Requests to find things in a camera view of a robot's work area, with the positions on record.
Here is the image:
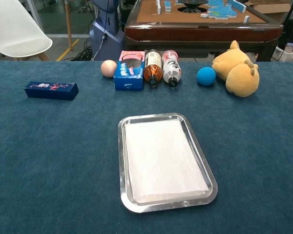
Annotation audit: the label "white sheet of paper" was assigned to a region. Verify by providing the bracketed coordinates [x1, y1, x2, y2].
[124, 117, 209, 205]

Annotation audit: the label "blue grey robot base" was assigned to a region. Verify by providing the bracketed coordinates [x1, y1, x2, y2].
[88, 0, 126, 61]

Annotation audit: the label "rectangular metal tray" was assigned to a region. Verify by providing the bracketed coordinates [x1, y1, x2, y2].
[117, 112, 218, 214]

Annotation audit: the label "blue cookie box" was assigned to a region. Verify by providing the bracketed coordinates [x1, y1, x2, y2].
[113, 60, 145, 91]

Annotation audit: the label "amber tea bottle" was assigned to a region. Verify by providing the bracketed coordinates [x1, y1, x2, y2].
[144, 49, 163, 86]

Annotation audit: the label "white pink drink bottle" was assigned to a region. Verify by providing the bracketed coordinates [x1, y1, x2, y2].
[162, 50, 182, 88]

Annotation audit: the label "peach foam ball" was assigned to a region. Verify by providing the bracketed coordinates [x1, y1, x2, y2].
[101, 59, 118, 78]

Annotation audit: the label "pink snack box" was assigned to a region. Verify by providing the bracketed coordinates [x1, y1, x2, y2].
[118, 50, 146, 67]

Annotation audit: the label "blue foam ball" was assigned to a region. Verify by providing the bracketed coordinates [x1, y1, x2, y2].
[197, 67, 216, 86]

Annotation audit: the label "blue teal table cloth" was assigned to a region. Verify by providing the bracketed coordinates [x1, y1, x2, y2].
[0, 60, 293, 234]

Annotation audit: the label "long dark blue box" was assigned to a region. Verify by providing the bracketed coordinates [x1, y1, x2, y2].
[24, 81, 79, 101]

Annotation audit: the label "yellow plush toy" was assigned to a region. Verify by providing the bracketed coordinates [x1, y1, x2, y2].
[211, 40, 260, 98]

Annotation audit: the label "brown mahjong table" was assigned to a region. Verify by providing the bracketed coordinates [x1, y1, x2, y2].
[124, 0, 284, 61]

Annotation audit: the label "wooden pole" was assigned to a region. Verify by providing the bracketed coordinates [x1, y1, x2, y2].
[64, 0, 73, 51]

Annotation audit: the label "black round centre dome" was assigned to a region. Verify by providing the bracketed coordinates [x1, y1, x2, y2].
[177, 0, 209, 13]

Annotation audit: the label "blue mahjong tile pile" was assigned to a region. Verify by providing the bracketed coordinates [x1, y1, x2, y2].
[200, 0, 247, 20]

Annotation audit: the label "white plastic chair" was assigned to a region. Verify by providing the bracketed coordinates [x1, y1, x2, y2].
[0, 0, 53, 61]

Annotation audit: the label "cardboard box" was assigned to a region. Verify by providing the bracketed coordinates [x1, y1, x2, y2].
[244, 0, 293, 15]

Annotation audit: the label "black cables on floor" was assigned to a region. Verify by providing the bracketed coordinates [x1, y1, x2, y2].
[70, 39, 98, 61]

